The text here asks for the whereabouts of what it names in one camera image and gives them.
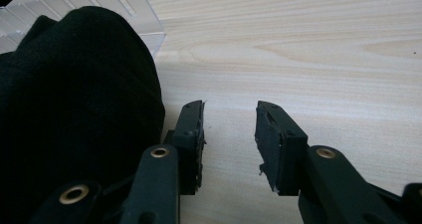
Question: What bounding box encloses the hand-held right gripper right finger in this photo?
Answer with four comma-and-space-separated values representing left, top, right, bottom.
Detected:
254, 100, 310, 197

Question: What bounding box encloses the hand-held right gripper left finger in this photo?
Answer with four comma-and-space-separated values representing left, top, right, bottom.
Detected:
163, 100, 207, 196

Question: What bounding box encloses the dark cloth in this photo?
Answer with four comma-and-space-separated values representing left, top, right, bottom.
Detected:
0, 5, 166, 224

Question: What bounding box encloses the clear plastic divided organizer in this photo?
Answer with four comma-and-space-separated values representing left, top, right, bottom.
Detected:
0, 0, 166, 59

